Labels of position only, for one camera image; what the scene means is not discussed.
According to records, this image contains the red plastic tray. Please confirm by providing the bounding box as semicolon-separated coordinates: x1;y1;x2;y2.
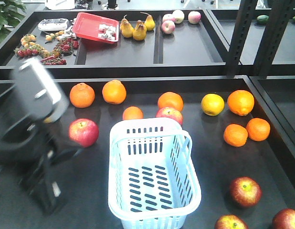
72;12;119;44

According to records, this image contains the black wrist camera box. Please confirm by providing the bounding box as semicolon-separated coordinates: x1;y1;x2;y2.
10;58;69;123

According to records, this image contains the orange back middle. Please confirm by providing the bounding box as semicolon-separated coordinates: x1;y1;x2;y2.
102;79;127;104

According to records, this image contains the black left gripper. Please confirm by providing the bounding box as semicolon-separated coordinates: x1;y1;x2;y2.
16;119;84;215

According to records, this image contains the red apple front left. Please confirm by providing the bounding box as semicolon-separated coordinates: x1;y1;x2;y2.
214;215;248;229

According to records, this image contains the black upright rack post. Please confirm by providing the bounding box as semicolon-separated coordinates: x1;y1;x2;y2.
225;0;295;77

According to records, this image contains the red apple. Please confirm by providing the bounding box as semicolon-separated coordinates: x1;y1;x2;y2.
272;208;295;229
214;215;248;229
68;118;99;148
155;107;183;125
229;177;262;208

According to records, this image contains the red apple centre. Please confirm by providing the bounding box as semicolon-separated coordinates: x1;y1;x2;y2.
155;107;183;125

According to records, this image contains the black rear display table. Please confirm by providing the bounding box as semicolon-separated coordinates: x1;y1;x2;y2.
0;10;295;80

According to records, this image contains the orange back left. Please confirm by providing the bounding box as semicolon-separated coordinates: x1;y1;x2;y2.
69;83;95;108

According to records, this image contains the small orange right edge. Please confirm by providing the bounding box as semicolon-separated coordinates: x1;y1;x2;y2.
246;118;271;141

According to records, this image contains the yellow orange right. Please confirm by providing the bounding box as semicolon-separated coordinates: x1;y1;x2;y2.
201;94;225;116

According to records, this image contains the small orange near right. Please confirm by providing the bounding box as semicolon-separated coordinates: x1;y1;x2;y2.
224;124;248;147

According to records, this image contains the small orange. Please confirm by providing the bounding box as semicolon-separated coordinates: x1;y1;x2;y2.
224;124;248;147
122;106;143;120

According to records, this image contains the red apple back left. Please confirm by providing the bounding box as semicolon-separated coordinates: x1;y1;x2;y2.
68;118;99;148

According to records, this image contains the red apple front middle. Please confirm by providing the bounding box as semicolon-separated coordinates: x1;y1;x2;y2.
229;177;262;208

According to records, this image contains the large orange far right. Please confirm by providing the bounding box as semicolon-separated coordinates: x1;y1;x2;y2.
227;90;254;116

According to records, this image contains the light blue plastic basket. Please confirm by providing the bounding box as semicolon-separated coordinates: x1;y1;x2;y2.
108;117;202;229

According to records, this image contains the red apple front right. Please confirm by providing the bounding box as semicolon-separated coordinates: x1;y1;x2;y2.
272;208;295;229

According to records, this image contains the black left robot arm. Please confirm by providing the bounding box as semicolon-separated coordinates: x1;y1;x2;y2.
0;85;83;214

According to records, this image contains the small orange centre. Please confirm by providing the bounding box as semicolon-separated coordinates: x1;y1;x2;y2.
122;106;143;120

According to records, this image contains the orange behind centre apple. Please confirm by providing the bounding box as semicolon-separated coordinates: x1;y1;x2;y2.
157;92;184;112

